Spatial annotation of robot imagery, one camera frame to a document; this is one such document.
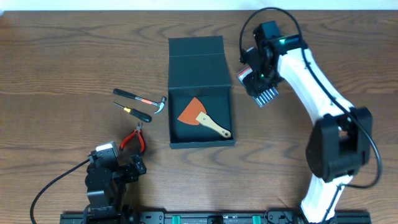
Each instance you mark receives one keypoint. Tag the orange scraper wooden handle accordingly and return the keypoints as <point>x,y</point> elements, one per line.
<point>195,114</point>

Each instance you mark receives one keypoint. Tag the black handled claw hammer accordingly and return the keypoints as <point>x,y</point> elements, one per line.
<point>160,104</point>

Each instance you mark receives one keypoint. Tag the black handled screwdriver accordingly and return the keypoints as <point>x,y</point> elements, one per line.
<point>138,114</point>

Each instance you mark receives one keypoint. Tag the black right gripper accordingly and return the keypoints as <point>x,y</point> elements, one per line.
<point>251,89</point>

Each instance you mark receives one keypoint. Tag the blue precision screwdriver set case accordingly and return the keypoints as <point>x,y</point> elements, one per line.
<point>266,96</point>

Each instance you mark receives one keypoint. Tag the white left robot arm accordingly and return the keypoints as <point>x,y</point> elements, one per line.
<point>106,183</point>

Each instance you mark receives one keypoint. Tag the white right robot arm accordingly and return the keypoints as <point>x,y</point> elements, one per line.
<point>336,149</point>

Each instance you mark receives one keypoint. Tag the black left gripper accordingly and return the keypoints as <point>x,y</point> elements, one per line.
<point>131,171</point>

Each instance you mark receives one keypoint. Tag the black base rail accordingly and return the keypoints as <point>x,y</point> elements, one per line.
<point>270,217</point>

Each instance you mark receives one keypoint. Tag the black open gift box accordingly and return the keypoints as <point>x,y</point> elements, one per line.
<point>198,69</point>

